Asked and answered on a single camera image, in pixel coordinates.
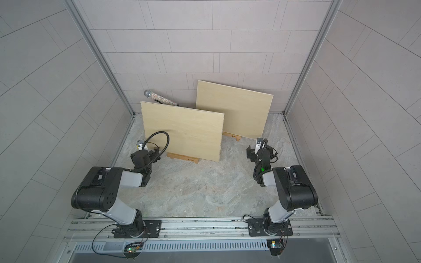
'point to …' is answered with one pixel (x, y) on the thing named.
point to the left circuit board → (132, 251)
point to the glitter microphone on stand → (149, 93)
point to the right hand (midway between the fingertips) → (258, 143)
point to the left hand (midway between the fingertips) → (150, 146)
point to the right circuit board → (276, 247)
